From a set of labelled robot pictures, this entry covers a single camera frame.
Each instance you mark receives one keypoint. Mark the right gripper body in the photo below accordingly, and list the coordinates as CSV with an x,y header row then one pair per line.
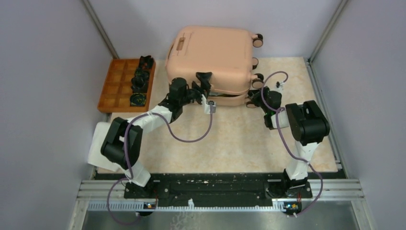
x,y
257,99

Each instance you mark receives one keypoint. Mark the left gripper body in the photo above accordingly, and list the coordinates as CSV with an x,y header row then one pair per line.
x,y
193,94

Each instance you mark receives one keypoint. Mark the pink suitcase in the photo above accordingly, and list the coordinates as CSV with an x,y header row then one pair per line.
x,y
226,52

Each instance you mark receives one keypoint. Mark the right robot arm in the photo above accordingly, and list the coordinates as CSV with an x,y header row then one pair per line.
x,y
308,126

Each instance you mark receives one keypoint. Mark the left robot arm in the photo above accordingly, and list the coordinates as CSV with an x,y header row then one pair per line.
x,y
122,144

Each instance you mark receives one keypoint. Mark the white cloth under left arm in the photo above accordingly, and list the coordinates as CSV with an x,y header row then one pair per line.
x,y
95,156

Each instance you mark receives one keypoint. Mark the rolled green patterned tie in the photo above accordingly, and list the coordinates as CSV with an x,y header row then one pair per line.
x,y
141,75

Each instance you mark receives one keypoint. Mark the rolled dark brown tie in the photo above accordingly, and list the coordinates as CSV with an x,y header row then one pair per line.
x,y
139,86

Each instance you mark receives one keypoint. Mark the rolled dark tie top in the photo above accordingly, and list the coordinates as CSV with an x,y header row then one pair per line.
x,y
146,62

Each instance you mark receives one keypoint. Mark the rolled yellow green tie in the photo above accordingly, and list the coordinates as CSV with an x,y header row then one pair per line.
x,y
138,100

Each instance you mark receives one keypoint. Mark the wooden compartment tray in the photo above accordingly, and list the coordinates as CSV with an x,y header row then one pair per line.
x,y
116,91

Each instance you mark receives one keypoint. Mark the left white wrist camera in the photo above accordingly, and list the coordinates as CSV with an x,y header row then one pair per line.
x,y
209,107

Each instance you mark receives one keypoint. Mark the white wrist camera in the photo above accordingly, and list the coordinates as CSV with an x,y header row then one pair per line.
x,y
279,87
209,107

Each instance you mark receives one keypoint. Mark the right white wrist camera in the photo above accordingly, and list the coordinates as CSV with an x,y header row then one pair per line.
x,y
279,87

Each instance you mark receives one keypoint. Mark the aluminium rail frame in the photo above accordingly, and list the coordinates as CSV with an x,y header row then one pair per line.
x,y
337,204

